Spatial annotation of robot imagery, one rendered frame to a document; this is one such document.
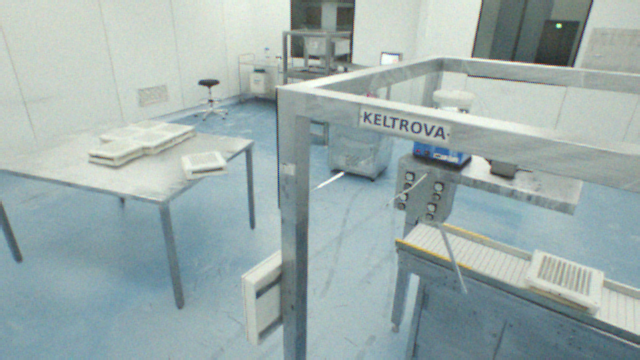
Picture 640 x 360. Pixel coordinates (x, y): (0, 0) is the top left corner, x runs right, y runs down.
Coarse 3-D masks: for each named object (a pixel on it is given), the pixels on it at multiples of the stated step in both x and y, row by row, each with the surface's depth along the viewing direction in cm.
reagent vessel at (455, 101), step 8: (432, 96) 147; (440, 96) 141; (448, 96) 140; (456, 96) 140; (464, 96) 141; (472, 96) 141; (432, 104) 148; (440, 104) 142; (448, 104) 140; (456, 104) 139; (464, 104) 139; (456, 112) 141; (464, 112) 141
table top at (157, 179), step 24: (48, 144) 279; (72, 144) 280; (96, 144) 282; (192, 144) 287; (216, 144) 289; (240, 144) 290; (0, 168) 238; (24, 168) 239; (48, 168) 240; (72, 168) 241; (96, 168) 242; (120, 168) 243; (144, 168) 244; (168, 168) 245; (120, 192) 213; (144, 192) 213; (168, 192) 214
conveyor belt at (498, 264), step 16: (416, 240) 177; (432, 240) 177; (464, 240) 178; (448, 256) 166; (464, 256) 166; (480, 256) 167; (496, 256) 167; (512, 256) 167; (496, 272) 157; (512, 272) 157; (608, 304) 141; (624, 304) 142; (624, 320) 134
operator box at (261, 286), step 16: (272, 256) 118; (256, 272) 111; (272, 272) 113; (256, 288) 108; (272, 288) 115; (256, 304) 111; (272, 304) 118; (256, 320) 113; (272, 320) 120; (256, 336) 116
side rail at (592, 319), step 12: (420, 252) 164; (444, 264) 159; (480, 276) 151; (492, 276) 149; (504, 288) 146; (516, 288) 143; (540, 300) 139; (552, 300) 137; (564, 312) 136; (576, 312) 133; (600, 324) 130; (612, 324) 128; (624, 336) 126; (636, 336) 124
